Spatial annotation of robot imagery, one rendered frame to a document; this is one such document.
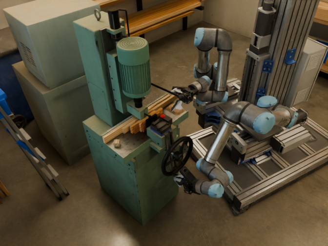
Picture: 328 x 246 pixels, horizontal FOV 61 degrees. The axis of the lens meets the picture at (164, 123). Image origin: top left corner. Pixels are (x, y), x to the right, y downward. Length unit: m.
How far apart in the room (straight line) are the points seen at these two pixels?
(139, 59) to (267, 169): 1.59
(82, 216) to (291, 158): 1.90
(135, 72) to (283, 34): 0.93
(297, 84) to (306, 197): 1.07
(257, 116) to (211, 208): 1.26
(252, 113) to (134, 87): 0.66
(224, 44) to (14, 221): 2.18
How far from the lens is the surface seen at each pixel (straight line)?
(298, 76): 2.25
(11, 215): 2.84
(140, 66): 1.57
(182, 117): 1.96
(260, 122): 1.48
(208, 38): 1.85
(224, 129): 1.58
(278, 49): 1.97
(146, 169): 1.95
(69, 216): 2.63
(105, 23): 1.73
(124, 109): 1.87
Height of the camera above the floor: 2.16
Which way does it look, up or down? 42 degrees down
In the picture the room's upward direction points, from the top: 2 degrees counter-clockwise
